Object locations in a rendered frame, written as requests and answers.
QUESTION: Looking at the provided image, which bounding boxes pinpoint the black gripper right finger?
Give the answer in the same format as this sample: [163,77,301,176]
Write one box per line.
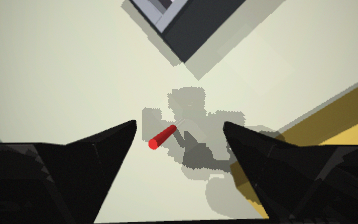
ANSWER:
[223,121,358,219]

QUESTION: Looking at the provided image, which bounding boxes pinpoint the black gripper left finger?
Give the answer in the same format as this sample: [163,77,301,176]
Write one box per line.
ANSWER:
[0,120,137,224]

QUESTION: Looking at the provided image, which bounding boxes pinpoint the red peg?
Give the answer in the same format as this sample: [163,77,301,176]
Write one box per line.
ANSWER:
[148,125,176,150]

